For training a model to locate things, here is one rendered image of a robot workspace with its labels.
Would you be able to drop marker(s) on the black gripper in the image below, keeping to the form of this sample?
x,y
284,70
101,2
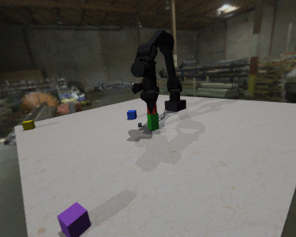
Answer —
x,y
150,96

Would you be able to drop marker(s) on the blue block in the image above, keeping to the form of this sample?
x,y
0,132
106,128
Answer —
x,y
132,114

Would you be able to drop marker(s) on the small yellow cube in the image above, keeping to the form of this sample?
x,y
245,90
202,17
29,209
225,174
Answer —
x,y
28,125

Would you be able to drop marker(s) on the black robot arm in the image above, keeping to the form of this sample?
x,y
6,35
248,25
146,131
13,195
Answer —
x,y
144,64

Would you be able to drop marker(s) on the purple block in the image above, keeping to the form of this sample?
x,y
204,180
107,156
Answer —
x,y
74,221

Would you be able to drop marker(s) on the green block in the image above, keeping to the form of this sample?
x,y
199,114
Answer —
x,y
153,125
153,117

